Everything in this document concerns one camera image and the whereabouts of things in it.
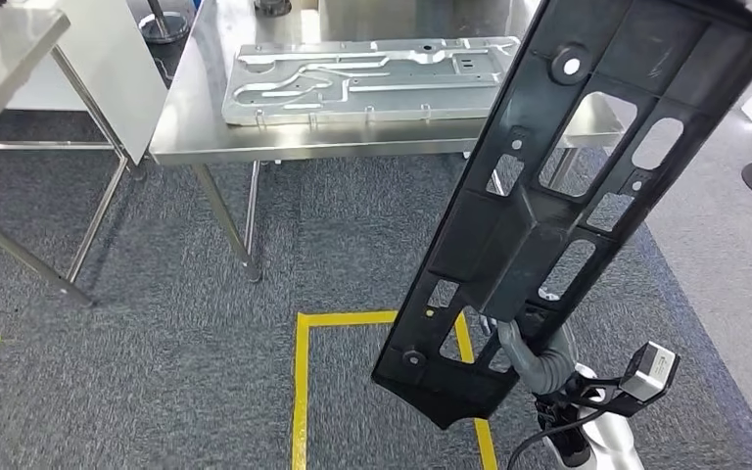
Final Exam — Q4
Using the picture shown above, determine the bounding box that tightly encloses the black plastic panel part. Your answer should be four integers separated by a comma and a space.
370, 0, 752, 432

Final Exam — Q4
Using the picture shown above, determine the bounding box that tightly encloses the stainless steel workbench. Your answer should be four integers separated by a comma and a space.
148, 0, 628, 284

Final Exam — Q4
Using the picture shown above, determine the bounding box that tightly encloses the silver stamped metal plate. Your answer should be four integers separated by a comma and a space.
221, 35, 522, 128

